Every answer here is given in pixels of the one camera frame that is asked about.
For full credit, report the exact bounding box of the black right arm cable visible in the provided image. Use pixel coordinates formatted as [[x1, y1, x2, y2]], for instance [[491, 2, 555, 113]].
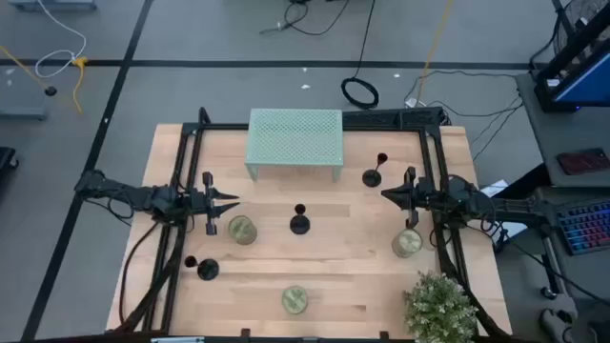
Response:
[[495, 227, 610, 307]]

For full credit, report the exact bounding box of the dark red phone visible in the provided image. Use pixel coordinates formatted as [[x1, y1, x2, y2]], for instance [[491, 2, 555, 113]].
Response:
[[556, 148, 610, 176]]

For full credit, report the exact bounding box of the black aluminium rig frame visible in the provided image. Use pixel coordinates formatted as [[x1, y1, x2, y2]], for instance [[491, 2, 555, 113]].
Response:
[[107, 107, 514, 343]]

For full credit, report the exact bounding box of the yellow floor cable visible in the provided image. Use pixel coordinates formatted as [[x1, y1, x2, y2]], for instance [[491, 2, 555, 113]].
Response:
[[0, 45, 90, 115]]

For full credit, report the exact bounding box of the small green potted plant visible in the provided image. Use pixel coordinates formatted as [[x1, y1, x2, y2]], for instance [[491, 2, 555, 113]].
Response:
[[402, 270, 479, 343]]

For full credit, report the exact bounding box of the white floor cable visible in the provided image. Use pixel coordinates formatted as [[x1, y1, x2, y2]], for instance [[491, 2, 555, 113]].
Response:
[[35, 0, 88, 80]]

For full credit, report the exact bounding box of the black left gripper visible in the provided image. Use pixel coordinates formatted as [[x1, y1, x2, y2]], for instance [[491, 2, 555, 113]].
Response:
[[188, 171, 241, 237]]

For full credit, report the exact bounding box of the yellow hanging cable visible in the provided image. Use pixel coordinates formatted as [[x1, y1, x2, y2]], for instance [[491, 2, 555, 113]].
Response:
[[418, 0, 455, 92]]

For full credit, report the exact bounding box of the black floor cable bundle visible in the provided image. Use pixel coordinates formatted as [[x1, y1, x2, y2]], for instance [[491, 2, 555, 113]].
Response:
[[404, 69, 525, 163]]

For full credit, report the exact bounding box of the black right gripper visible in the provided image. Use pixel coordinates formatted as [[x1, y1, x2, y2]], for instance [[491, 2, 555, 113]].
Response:
[[380, 166, 434, 230]]

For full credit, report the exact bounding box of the silver glass candle jar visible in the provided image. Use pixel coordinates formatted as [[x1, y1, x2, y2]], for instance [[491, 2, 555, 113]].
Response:
[[391, 228, 424, 259], [227, 214, 258, 247], [280, 285, 310, 315]]

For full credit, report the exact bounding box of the black coiled cable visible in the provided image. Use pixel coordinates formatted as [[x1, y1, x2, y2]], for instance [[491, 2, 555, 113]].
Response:
[[339, 0, 381, 111]]

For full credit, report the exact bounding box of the grey desk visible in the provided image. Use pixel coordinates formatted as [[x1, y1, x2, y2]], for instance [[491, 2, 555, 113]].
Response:
[[514, 71, 610, 188]]

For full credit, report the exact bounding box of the white paper sheet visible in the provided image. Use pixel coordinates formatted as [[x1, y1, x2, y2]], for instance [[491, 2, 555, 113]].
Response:
[[478, 179, 511, 199]]

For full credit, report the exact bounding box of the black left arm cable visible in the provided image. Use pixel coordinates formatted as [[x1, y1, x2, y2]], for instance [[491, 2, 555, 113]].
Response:
[[117, 221, 161, 326]]

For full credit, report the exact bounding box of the black floor fan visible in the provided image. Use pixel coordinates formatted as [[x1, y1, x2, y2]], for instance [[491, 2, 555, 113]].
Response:
[[552, 0, 610, 63]]

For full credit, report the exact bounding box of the mint green perforated metal shelf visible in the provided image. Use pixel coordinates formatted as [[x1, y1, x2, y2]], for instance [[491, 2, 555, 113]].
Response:
[[244, 108, 345, 183]]

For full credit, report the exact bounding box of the blue screen monitor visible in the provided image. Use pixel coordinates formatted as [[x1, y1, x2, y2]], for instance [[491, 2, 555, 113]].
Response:
[[533, 13, 610, 113]]

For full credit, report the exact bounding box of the grey floor platform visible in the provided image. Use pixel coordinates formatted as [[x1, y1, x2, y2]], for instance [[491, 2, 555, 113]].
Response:
[[0, 78, 50, 121]]

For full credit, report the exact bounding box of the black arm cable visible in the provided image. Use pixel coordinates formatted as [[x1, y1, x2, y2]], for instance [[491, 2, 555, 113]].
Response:
[[495, 227, 610, 307], [117, 221, 161, 326]]

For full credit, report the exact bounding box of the backlit rainbow keyboard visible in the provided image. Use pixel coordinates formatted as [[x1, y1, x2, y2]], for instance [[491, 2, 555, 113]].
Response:
[[556, 199, 610, 256]]

